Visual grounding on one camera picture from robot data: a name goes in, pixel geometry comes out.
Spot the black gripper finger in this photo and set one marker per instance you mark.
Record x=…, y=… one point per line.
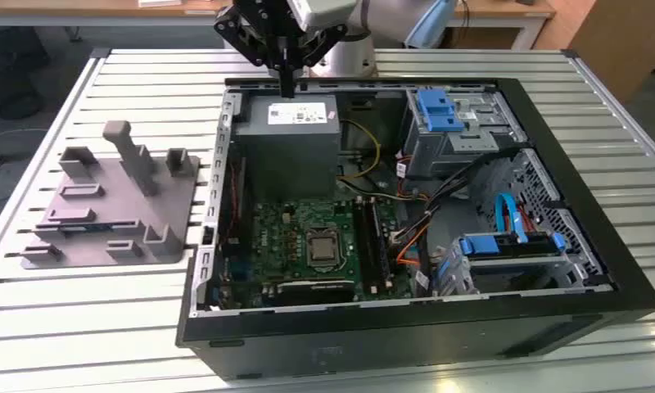
x=322, y=45
x=240, y=45

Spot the RAM stick with white label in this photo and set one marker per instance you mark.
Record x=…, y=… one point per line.
x=87, y=226

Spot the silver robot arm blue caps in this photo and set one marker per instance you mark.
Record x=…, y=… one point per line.
x=350, y=57

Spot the empty black RAM slot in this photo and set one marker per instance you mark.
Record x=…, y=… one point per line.
x=363, y=245

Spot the white box on desk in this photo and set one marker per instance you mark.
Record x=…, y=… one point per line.
x=160, y=2

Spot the grey power supply unit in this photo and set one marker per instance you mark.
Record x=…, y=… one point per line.
x=285, y=163

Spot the grey parts rack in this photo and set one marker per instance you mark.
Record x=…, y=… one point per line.
x=115, y=196

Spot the green motherboard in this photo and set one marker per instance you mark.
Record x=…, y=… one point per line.
x=275, y=229

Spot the silver CPU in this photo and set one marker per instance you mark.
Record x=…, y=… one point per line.
x=322, y=247

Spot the black CPU socket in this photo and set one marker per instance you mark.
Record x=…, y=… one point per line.
x=323, y=267

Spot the wooden cabinet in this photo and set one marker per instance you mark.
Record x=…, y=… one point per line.
x=622, y=41

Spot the hard disk in blue carrier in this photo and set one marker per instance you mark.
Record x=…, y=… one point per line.
x=481, y=245

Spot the black graphics card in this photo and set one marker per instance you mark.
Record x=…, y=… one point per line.
x=311, y=290

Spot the metal disk bay cage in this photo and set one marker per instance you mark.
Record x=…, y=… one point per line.
x=525, y=262

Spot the black PC case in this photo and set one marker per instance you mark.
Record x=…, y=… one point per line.
x=361, y=340

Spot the white wrist camera black mount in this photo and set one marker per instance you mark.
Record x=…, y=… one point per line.
x=322, y=14

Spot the blue plastic drive bracket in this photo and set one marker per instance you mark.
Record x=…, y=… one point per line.
x=434, y=110

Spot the wooden desk white frame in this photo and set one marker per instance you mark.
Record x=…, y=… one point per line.
x=497, y=9

